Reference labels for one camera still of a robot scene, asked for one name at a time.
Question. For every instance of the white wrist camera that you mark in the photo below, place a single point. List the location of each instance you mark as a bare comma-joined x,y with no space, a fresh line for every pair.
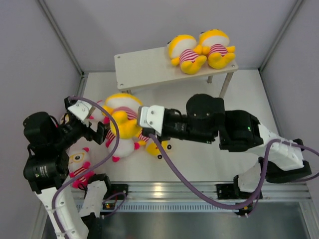
80,109
151,117

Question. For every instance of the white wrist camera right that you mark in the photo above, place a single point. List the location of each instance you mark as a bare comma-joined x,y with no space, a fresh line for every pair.
151,117

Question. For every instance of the pink plush face down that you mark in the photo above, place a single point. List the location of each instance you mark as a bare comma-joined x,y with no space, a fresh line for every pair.
124,149

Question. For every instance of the perforated cable duct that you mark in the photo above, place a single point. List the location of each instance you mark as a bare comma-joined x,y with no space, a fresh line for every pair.
130,206

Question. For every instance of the pink plush with glasses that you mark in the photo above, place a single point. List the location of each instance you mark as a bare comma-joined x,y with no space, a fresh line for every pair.
80,162

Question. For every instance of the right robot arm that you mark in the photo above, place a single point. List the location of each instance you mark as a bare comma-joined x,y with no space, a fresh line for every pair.
238,131

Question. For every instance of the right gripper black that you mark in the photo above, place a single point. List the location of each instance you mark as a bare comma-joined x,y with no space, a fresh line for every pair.
163,137

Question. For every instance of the pink plush near shelf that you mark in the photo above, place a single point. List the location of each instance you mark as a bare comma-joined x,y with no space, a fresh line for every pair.
97,115

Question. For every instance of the aluminium rail frame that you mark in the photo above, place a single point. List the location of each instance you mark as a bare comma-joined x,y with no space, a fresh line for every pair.
177,191

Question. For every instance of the yellow frog plush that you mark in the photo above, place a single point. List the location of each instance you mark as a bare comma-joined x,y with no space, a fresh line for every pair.
185,52
215,46
151,148
123,108

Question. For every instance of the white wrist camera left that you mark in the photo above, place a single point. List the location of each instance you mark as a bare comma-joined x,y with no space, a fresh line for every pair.
80,109

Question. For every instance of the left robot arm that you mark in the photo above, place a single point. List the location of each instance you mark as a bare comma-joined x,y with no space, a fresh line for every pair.
46,170

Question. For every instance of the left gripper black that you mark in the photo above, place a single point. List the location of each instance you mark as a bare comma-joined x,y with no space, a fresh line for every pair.
97,136

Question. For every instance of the white two-tier shelf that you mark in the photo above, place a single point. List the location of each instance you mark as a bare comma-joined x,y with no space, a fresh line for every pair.
152,67

